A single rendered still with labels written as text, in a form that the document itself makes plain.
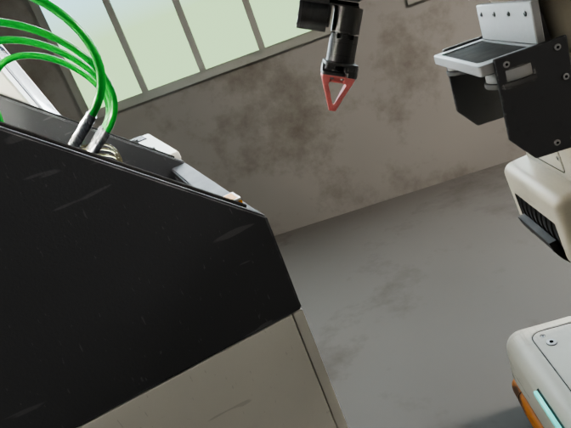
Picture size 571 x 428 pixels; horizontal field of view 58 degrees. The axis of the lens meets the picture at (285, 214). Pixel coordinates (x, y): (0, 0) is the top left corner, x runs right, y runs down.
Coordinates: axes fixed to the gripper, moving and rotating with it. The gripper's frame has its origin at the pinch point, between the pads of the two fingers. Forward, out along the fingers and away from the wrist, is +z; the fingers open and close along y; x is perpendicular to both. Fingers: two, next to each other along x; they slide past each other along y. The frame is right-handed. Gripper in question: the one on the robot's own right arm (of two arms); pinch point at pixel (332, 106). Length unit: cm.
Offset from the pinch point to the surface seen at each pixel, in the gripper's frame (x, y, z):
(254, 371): -10, 44, 34
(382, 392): 35, -30, 94
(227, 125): -40, -195, 47
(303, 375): -2, 42, 36
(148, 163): -42, -17, 23
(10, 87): -73, -13, 7
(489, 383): 63, -22, 80
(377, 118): 47, -195, 31
